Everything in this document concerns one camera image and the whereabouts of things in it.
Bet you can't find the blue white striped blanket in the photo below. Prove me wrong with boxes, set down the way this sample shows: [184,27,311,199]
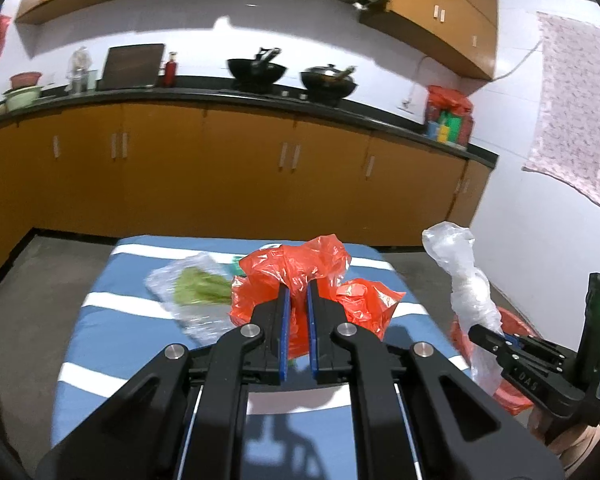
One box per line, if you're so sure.
[50,234,473,480]

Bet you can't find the clear bubble wrap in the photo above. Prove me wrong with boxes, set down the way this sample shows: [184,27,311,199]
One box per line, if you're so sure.
[422,221,505,397]

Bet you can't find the large red plastic bag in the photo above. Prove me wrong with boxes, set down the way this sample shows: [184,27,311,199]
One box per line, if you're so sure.
[229,234,353,361]

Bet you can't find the green box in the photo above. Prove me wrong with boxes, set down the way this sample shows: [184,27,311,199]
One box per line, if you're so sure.
[437,111,463,143]

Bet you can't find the pink floral curtain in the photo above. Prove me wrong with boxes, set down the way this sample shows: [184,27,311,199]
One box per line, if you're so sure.
[522,11,600,221]

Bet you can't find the wooden base cabinets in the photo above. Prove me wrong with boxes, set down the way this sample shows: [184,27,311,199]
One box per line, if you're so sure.
[0,102,492,291]

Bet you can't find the reddish brown basin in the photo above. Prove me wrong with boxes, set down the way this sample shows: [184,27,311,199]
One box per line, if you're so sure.
[10,71,43,90]

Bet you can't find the clear bag of green vegetables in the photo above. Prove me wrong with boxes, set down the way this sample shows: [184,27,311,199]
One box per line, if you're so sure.
[146,252,241,346]

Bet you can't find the person's right hand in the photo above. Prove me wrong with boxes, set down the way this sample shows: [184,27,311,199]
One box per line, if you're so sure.
[527,407,600,468]

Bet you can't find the black wok without lid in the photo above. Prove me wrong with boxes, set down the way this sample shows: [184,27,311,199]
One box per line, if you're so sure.
[226,46,287,93]

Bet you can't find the jar with plastic bag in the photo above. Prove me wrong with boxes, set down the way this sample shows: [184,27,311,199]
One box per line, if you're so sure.
[66,46,91,95]

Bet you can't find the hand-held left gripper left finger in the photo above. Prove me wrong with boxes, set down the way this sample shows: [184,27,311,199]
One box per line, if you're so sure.
[35,282,291,480]

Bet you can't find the red trash bin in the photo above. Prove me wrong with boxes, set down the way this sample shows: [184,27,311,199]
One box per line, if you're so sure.
[449,305,537,415]

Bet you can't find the black gas stove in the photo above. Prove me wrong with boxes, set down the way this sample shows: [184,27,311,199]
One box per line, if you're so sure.
[215,87,341,107]

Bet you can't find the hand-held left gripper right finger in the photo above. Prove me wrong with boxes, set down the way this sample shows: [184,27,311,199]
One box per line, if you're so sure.
[307,280,566,480]

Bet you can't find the black wok with lid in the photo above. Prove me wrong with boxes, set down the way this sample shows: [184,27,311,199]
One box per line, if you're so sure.
[300,63,357,106]

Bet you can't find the red bag over condiments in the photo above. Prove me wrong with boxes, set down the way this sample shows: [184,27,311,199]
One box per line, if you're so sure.
[426,85,474,121]

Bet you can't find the narrow wooden wall cabinets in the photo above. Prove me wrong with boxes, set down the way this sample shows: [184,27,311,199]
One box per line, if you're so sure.
[358,0,498,81]

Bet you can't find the light green basin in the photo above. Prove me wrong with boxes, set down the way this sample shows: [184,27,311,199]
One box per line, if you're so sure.
[3,85,43,112]

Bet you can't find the dark wooden cutting board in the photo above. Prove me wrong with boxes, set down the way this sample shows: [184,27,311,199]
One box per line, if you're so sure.
[101,44,166,90]

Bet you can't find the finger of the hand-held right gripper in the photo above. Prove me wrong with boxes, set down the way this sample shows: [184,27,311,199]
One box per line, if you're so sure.
[469,324,511,361]
[504,334,539,352]

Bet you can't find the white power cable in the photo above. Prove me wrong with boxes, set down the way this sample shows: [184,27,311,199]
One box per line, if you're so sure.
[397,40,543,111]

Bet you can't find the black countertop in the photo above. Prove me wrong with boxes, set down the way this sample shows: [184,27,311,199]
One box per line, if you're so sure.
[0,74,499,168]

